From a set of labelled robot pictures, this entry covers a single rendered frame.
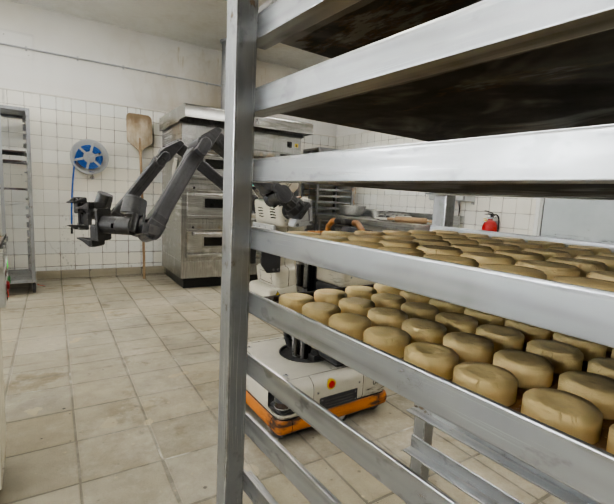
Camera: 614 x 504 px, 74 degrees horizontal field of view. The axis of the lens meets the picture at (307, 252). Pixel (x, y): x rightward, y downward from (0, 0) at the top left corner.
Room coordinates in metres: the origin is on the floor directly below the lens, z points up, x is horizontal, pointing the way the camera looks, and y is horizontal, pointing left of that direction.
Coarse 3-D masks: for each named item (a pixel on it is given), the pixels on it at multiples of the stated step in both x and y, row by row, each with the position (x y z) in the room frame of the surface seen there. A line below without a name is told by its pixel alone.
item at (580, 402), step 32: (352, 288) 0.63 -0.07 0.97; (384, 288) 0.65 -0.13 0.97; (320, 320) 0.49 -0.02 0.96; (352, 320) 0.46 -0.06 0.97; (384, 320) 0.48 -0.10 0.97; (416, 320) 0.47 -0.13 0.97; (448, 320) 0.48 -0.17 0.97; (480, 320) 0.51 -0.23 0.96; (512, 320) 0.49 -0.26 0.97; (416, 352) 0.37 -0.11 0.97; (448, 352) 0.37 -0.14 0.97; (480, 352) 0.39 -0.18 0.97; (512, 352) 0.38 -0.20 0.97; (544, 352) 0.39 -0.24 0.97; (576, 352) 0.39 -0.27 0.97; (608, 352) 0.45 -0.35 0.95; (480, 384) 0.31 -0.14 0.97; (512, 384) 0.31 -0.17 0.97; (544, 384) 0.34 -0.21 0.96; (576, 384) 0.31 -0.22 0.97; (608, 384) 0.32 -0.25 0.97; (544, 416) 0.27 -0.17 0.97; (576, 416) 0.26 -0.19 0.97; (608, 416) 0.29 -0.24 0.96; (608, 448) 0.25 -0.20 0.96
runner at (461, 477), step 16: (416, 448) 0.81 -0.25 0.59; (432, 448) 0.78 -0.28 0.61; (432, 464) 0.76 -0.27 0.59; (448, 464) 0.75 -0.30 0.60; (448, 480) 0.72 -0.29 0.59; (464, 480) 0.72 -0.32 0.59; (480, 480) 0.69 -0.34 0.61; (480, 496) 0.68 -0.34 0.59; (496, 496) 0.67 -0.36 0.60; (512, 496) 0.65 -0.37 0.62
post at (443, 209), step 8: (440, 200) 0.81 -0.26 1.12; (448, 200) 0.80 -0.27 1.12; (440, 208) 0.81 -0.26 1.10; (448, 208) 0.81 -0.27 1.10; (432, 216) 0.82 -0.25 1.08; (440, 216) 0.81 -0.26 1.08; (448, 216) 0.81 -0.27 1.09; (432, 224) 0.82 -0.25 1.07; (440, 224) 0.81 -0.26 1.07; (448, 224) 0.81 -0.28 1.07; (416, 424) 0.82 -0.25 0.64; (424, 424) 0.80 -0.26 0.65; (416, 432) 0.82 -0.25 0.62; (424, 432) 0.80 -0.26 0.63; (432, 432) 0.82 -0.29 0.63; (424, 440) 0.80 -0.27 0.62; (416, 464) 0.81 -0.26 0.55; (416, 472) 0.81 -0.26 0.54; (424, 472) 0.81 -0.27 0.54
